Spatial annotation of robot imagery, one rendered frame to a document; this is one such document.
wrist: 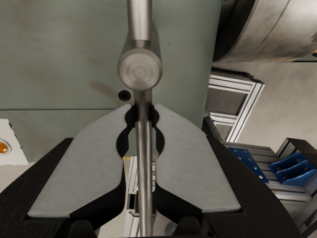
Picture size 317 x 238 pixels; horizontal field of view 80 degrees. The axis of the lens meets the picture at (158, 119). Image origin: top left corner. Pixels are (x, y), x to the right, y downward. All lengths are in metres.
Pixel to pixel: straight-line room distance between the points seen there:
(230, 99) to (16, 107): 1.38
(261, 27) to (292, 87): 1.72
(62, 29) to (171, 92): 0.13
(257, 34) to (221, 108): 1.26
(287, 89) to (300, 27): 1.67
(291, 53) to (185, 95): 0.18
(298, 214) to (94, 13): 0.88
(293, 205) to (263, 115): 1.23
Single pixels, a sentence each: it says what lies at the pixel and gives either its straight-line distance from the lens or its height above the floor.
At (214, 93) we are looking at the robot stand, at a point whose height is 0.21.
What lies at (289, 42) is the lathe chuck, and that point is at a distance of 0.32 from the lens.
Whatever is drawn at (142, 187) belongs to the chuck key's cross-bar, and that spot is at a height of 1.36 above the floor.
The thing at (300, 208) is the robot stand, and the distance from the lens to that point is 0.90.
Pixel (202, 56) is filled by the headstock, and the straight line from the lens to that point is 0.23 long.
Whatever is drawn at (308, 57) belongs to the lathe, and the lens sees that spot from 1.22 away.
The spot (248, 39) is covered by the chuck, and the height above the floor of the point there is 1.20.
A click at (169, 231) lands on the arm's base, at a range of 0.59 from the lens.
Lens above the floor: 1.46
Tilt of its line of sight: 58 degrees down
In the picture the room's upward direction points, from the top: 175 degrees clockwise
